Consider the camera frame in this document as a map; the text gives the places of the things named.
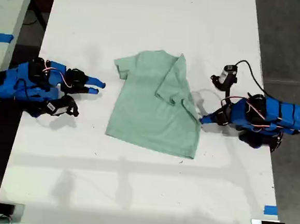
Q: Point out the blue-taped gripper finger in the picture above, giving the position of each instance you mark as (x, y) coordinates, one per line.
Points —
(209, 122)
(212, 117)

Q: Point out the white side table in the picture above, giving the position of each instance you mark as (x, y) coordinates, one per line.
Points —
(5, 7)

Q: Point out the blue and black robot arm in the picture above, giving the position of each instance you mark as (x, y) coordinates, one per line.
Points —
(282, 114)
(6, 85)

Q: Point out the short blue tape strip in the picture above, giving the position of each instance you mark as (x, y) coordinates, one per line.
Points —
(270, 210)

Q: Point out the black camera box with white label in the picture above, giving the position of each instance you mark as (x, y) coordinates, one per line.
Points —
(227, 74)

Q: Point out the slim blue-taped gripper finger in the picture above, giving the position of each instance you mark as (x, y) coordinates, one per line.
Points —
(92, 90)

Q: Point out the small black box on grey plate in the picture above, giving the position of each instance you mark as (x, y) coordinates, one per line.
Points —
(4, 208)

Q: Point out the long blue tape strip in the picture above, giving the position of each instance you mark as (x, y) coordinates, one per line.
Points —
(0, 38)

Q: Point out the pale green T-shirt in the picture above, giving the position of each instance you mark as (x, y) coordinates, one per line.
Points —
(150, 112)

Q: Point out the wide blue-taped gripper finger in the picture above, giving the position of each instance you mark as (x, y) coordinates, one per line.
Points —
(96, 82)

